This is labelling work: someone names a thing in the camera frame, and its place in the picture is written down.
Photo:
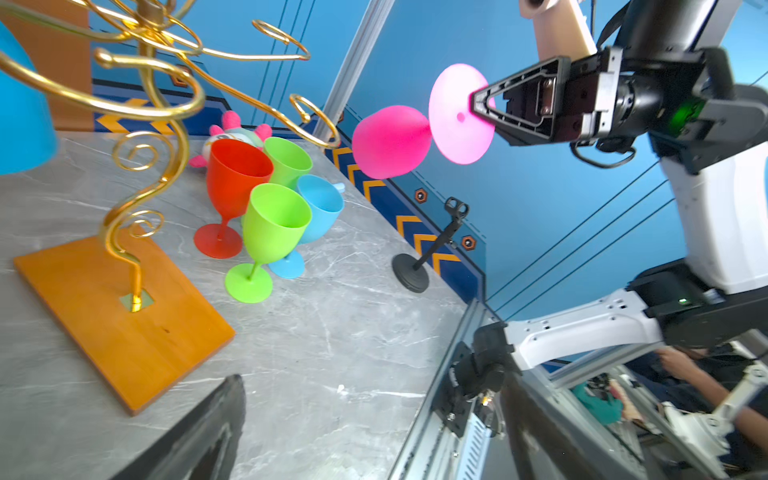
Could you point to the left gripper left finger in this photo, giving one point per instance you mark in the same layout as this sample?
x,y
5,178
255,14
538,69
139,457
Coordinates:
x,y
202,445

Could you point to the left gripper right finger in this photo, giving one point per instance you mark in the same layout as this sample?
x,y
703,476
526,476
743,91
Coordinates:
x,y
552,436

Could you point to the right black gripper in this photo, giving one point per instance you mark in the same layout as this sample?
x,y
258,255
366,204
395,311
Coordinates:
x,y
608,94

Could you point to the pink wine glass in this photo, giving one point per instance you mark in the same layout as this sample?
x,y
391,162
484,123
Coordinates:
x,y
396,140

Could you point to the blue wine glass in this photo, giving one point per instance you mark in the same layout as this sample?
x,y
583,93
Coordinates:
x,y
326,203
28,138

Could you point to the green wine glass front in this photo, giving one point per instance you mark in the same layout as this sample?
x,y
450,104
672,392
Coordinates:
x,y
275,220

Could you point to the green wine glass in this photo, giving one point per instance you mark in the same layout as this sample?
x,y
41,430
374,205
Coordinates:
x,y
290,161
275,220

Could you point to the red wine glass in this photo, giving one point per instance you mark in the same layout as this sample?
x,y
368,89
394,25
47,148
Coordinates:
x,y
235,168

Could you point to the blue wine glass back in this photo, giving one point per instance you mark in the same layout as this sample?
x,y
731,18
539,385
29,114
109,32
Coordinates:
x,y
28,138

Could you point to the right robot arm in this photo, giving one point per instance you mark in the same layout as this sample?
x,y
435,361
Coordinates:
x,y
712,148

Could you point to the wooden rack base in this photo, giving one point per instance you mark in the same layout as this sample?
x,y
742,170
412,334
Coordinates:
x,y
141,355

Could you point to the person behind the cell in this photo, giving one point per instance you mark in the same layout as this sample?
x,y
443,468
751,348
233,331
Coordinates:
x,y
750,423

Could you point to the black round stand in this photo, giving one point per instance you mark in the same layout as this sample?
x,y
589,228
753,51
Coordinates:
x,y
410,271

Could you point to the white plush bird toy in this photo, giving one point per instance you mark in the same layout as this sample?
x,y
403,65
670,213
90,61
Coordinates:
x,y
231,128

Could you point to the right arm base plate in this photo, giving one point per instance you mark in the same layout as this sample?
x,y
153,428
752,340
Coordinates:
x,y
469,374

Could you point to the aluminium front rail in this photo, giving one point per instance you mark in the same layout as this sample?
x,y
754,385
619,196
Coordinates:
x,y
431,451

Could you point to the gold wire glass rack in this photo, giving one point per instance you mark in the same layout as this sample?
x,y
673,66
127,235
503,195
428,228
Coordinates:
x,y
172,83

